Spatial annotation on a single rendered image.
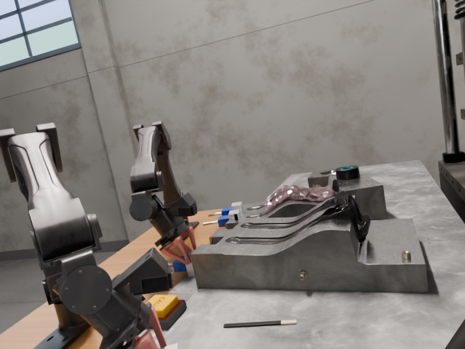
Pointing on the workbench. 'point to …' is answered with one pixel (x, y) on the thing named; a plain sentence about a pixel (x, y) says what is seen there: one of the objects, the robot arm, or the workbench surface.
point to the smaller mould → (320, 177)
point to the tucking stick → (260, 323)
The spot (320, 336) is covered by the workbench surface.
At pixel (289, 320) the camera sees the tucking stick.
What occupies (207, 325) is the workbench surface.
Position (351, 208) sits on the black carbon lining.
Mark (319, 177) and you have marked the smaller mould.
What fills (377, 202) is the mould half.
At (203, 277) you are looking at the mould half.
